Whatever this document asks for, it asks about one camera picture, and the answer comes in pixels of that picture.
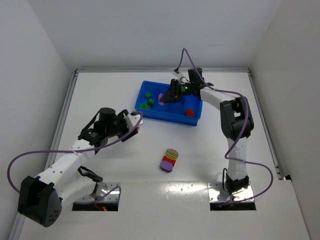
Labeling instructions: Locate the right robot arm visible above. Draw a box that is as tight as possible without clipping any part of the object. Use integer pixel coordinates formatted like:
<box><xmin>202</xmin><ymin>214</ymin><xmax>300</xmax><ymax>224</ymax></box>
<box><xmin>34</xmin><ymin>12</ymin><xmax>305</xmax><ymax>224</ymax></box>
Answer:
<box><xmin>160</xmin><ymin>67</ymin><xmax>254</xmax><ymax>194</ymax></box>

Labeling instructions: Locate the small green lego brick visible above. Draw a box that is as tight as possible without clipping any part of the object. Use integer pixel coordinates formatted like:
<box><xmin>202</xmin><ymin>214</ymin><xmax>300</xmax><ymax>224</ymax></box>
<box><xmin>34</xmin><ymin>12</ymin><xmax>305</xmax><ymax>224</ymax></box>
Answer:
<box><xmin>145</xmin><ymin>92</ymin><xmax>152</xmax><ymax>99</ymax></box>

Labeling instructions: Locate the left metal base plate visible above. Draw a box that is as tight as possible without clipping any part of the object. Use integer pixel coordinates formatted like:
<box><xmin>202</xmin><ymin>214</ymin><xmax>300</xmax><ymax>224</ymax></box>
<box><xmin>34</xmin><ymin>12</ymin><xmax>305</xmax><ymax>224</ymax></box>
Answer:
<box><xmin>90</xmin><ymin>182</ymin><xmax>121</xmax><ymax>203</ymax></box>

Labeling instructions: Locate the blue divided plastic bin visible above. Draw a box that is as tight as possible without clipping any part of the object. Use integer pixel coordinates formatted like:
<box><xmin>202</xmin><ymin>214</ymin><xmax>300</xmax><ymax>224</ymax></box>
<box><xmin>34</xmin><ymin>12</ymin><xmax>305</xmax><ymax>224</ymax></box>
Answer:
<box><xmin>135</xmin><ymin>81</ymin><xmax>203</xmax><ymax>126</ymax></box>

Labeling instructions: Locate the red flower lego brick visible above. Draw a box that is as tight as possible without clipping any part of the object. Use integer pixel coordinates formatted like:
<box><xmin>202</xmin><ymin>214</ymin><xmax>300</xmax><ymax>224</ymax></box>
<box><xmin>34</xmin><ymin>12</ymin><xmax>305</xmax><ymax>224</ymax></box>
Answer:
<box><xmin>184</xmin><ymin>108</ymin><xmax>195</xmax><ymax>118</ymax></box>

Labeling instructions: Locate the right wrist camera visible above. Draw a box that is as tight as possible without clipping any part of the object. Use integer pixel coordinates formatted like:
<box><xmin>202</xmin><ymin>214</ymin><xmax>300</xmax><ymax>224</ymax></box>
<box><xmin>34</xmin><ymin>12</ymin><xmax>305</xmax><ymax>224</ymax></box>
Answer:
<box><xmin>172</xmin><ymin>70</ymin><xmax>185</xmax><ymax>81</ymax></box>

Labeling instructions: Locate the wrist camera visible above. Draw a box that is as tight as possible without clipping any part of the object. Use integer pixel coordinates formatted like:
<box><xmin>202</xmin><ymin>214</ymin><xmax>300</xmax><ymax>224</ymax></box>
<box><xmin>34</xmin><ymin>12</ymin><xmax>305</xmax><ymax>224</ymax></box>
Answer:
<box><xmin>172</xmin><ymin>70</ymin><xmax>185</xmax><ymax>81</ymax></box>
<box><xmin>124</xmin><ymin>112</ymin><xmax>143</xmax><ymax>130</ymax></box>

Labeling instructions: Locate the burger printed lego brick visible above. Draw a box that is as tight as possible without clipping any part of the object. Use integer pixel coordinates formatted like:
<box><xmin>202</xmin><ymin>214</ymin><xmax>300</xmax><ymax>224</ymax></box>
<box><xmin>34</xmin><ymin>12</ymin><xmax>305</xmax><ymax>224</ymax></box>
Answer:
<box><xmin>165</xmin><ymin>148</ymin><xmax>179</xmax><ymax>161</ymax></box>

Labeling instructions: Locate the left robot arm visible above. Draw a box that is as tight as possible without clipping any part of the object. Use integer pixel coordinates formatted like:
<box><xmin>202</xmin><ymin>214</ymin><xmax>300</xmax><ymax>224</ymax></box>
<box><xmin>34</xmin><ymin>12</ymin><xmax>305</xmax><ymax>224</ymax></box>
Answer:
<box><xmin>17</xmin><ymin>107</ymin><xmax>143</xmax><ymax>228</ymax></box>

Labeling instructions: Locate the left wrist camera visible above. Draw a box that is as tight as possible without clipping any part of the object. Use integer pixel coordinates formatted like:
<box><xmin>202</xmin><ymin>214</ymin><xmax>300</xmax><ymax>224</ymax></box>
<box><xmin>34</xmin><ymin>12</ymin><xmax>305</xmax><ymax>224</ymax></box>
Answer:
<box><xmin>124</xmin><ymin>112</ymin><xmax>143</xmax><ymax>130</ymax></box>

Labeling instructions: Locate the green curved lego brick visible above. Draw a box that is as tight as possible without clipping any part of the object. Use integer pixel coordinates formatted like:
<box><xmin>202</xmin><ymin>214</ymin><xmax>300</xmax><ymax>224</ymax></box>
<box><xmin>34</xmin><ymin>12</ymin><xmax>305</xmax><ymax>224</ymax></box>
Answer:
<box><xmin>139</xmin><ymin>102</ymin><xmax>151</xmax><ymax>110</ymax></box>

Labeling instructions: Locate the purple rounded lego brick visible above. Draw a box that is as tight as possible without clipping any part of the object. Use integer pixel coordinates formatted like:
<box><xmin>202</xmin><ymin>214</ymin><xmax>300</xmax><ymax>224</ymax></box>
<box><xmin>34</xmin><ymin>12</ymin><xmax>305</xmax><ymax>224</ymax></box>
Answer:
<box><xmin>160</xmin><ymin>160</ymin><xmax>174</xmax><ymax>173</ymax></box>

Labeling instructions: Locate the red lego brick in stack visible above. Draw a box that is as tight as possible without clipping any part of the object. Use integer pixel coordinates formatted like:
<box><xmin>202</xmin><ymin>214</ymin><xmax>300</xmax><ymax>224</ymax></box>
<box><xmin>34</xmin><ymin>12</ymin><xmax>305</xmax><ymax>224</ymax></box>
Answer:
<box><xmin>162</xmin><ymin>155</ymin><xmax>177</xmax><ymax>166</ymax></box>

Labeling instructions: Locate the metal base plate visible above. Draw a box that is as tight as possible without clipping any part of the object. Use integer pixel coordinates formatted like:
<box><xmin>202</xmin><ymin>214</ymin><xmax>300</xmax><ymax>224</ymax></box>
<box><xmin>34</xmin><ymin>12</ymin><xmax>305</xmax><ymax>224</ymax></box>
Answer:
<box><xmin>90</xmin><ymin>182</ymin><xmax>121</xmax><ymax>203</ymax></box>
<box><xmin>207</xmin><ymin>182</ymin><xmax>255</xmax><ymax>204</ymax></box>

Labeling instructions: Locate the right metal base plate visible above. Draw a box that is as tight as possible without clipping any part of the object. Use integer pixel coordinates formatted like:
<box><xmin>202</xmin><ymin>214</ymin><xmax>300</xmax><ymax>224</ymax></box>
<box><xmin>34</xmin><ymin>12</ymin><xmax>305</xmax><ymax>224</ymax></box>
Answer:
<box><xmin>207</xmin><ymin>182</ymin><xmax>255</xmax><ymax>204</ymax></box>

